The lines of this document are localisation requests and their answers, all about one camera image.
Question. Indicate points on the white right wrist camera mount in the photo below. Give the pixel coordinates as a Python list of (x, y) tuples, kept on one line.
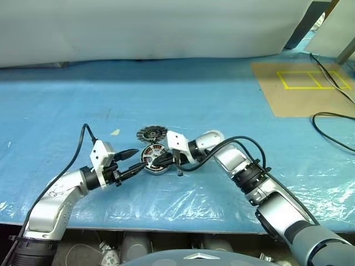
[(176, 141)]

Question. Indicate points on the grey metal post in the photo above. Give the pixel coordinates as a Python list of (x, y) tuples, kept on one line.
[(346, 51)]

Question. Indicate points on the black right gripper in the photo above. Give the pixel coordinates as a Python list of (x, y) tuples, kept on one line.
[(178, 159)]

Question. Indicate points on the dark grey panel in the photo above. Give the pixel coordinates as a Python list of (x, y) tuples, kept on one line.
[(305, 27)]

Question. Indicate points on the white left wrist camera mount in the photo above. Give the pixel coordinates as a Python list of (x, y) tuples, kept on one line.
[(100, 155)]

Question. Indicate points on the blue plastic table cover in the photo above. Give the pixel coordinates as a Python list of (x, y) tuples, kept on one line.
[(194, 97)]

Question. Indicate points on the small white tape scrap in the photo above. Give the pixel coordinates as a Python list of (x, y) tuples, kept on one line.
[(115, 132)]

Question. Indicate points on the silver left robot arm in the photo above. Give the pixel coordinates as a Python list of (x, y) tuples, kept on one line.
[(47, 205)]

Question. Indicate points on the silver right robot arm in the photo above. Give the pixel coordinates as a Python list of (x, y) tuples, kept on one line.
[(277, 199)]

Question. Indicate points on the silver motor stator copper windings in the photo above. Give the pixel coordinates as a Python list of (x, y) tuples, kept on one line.
[(151, 155)]

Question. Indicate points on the grey robot torso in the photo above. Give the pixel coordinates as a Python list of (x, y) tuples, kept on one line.
[(188, 260)]

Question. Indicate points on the white backdrop sheet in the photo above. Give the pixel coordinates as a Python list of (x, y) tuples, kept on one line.
[(138, 27)]

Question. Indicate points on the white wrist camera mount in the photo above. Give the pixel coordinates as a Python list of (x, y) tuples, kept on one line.
[(100, 155), (176, 141)]

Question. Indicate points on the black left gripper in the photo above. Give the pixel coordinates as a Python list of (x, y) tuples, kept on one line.
[(112, 176)]

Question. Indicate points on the grey rounded cylinder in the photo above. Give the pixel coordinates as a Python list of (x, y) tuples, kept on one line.
[(136, 246), (217, 243)]

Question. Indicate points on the silver ribbed motor rotor disc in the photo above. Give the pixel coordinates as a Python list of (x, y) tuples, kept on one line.
[(151, 134)]

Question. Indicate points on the brown cardboard sheet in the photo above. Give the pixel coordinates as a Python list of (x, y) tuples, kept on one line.
[(285, 102)]

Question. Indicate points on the white board panel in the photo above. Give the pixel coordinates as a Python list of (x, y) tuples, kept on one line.
[(332, 36)]

